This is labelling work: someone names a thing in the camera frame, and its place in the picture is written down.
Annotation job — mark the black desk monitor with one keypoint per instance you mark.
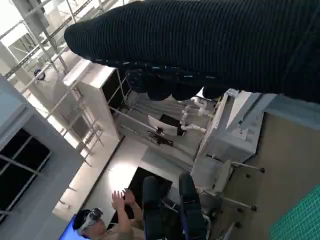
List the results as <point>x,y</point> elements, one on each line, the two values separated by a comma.
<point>170,122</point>

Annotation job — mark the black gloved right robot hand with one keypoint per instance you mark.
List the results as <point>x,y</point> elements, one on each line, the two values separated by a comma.
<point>200,42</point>

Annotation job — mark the grey metal rack frame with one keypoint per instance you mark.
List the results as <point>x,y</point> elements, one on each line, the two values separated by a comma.
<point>37,30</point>

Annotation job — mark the dark framed window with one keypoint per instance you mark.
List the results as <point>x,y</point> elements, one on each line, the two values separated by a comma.
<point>22,162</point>

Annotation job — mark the black office chair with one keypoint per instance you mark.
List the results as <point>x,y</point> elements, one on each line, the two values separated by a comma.
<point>152,200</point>

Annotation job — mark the green cutting mat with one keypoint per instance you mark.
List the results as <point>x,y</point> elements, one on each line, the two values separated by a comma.
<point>312,220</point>

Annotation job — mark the white VR headset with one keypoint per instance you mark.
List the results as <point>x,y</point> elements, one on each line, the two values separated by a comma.
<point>93,215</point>

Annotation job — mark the white shelf unit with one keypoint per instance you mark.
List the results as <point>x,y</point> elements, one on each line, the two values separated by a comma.
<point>92,100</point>

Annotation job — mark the white swivel chair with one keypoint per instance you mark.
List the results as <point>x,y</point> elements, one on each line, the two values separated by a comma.
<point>220,175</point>

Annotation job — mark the person with headset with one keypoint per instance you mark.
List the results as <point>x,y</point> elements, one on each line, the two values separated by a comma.
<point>125,225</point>

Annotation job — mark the large white mesh cabinet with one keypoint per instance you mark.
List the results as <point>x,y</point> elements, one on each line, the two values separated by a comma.
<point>232,145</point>

